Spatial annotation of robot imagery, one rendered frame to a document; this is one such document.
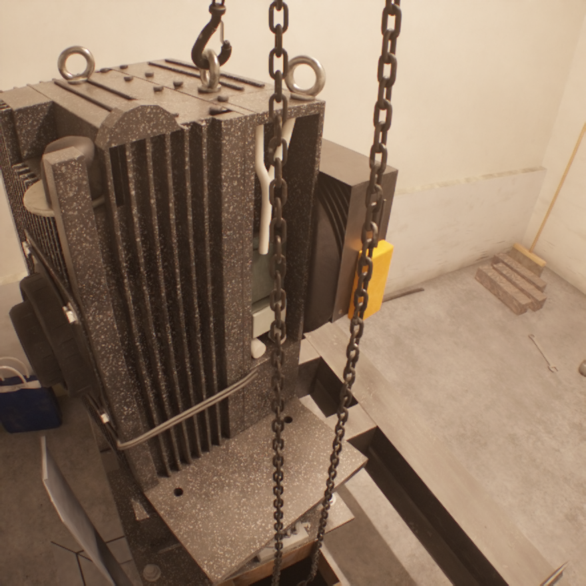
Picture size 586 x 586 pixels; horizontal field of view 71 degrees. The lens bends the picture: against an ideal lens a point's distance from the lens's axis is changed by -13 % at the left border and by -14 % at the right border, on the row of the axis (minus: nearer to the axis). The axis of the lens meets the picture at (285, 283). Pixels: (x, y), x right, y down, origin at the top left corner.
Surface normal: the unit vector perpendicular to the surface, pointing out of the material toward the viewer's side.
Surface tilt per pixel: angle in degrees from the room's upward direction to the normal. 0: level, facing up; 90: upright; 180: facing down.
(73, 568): 10
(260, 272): 90
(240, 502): 0
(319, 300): 90
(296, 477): 0
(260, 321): 90
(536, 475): 0
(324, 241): 90
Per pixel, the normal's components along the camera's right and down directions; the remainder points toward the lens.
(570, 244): -0.88, 0.25
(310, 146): -0.74, 0.37
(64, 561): -0.10, -0.74
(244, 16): 0.47, 0.55
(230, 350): 0.67, 0.47
